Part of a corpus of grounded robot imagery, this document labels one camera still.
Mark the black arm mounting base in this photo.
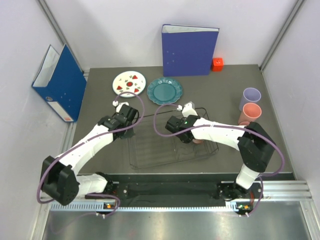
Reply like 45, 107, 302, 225
85, 173, 260, 205

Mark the small red box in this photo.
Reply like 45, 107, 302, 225
211, 57, 224, 72

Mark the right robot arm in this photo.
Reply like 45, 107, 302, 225
165, 115, 275, 200

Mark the purple-blue binder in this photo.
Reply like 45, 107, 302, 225
161, 24, 220, 77

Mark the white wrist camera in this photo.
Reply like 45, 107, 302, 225
112, 100, 129, 113
176, 101, 198, 118

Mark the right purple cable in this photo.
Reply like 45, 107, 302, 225
152, 103, 285, 216

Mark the teal plate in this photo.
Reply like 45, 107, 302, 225
147, 77, 183, 105

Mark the grey slotted cable duct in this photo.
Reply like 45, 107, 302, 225
49, 199, 255, 213

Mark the lavender plastic cup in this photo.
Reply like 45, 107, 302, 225
239, 87, 262, 111

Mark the blue lever arch binder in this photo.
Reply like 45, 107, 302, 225
31, 45, 87, 122

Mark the pink plastic cup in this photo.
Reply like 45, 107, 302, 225
238, 102, 262, 125

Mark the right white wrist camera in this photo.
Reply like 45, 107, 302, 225
176, 101, 198, 118

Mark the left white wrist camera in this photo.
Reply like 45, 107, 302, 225
112, 100, 129, 113

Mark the black wire dish rack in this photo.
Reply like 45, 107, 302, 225
127, 114, 219, 169

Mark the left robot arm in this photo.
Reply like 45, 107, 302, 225
37, 102, 139, 206

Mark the watermelon pattern plate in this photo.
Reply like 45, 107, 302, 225
112, 70, 147, 98

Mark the blue zigzag patterned bowl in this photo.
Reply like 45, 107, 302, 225
192, 139, 204, 144

